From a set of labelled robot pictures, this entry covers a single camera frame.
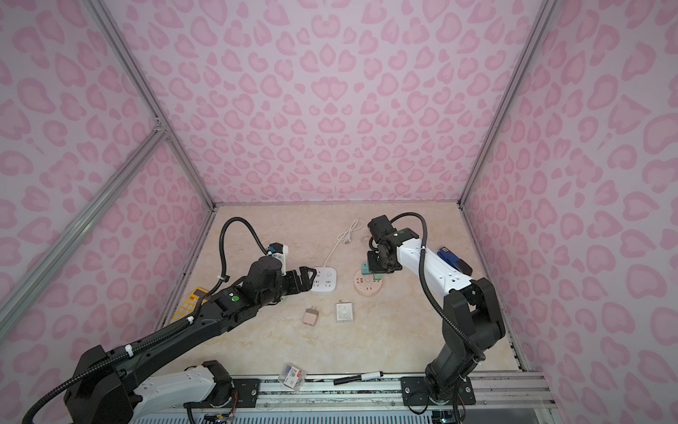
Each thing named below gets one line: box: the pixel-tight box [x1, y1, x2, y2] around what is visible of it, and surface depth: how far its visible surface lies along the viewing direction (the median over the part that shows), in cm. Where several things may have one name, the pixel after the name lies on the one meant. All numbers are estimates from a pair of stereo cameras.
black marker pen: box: [333, 371, 385, 386], surface depth 77 cm
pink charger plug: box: [301, 305, 319, 327], surface depth 88 cm
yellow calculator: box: [169, 287, 209, 324], surface depth 92 cm
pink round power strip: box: [353, 269, 384, 297], surface depth 95 cm
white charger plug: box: [335, 300, 355, 323], surface depth 87 cm
